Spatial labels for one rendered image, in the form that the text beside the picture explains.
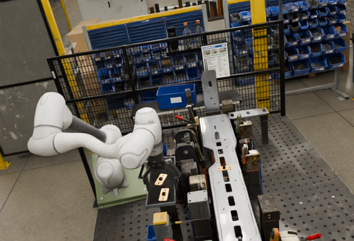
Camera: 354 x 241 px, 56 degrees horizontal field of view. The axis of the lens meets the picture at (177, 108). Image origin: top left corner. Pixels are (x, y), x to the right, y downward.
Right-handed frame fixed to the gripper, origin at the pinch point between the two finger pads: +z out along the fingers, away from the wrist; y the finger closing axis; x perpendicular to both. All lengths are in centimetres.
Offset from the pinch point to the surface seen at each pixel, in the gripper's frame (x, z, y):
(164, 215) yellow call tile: -13.3, 4.8, 2.4
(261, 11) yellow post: 149, -42, 62
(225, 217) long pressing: 0.3, 20.7, 27.6
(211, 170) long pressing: 37.2, 20.7, 19.7
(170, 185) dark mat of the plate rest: 6.3, 4.8, 2.5
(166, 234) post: -17.5, 11.8, 2.5
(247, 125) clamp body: 80, 17, 44
